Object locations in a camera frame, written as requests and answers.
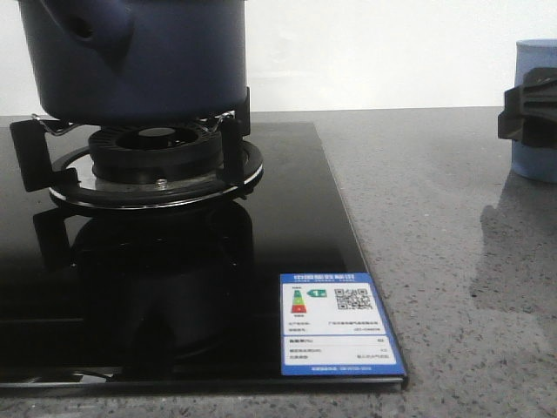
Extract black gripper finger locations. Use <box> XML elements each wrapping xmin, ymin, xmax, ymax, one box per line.
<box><xmin>498</xmin><ymin>67</ymin><xmax>556</xmax><ymax>148</ymax></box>

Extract light blue plastic cup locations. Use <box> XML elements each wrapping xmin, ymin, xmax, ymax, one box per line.
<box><xmin>511</xmin><ymin>38</ymin><xmax>556</xmax><ymax>184</ymax></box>

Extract dark blue cooking pot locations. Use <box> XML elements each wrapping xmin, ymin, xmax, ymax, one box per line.
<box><xmin>19</xmin><ymin>1</ymin><xmax>247</xmax><ymax>125</ymax></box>

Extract black pot support grate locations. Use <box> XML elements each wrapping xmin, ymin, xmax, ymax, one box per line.
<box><xmin>10</xmin><ymin>98</ymin><xmax>264</xmax><ymax>214</ymax></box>

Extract blue energy efficiency label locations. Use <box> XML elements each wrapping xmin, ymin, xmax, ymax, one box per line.
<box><xmin>280</xmin><ymin>273</ymin><xmax>406</xmax><ymax>378</ymax></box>

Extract black glass gas stove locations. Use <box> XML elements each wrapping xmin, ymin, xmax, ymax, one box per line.
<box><xmin>1</xmin><ymin>123</ymin><xmax>407</xmax><ymax>396</ymax></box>

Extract black gas burner head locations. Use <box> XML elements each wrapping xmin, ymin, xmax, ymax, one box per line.
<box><xmin>89</xmin><ymin>124</ymin><xmax>223</xmax><ymax>184</ymax></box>

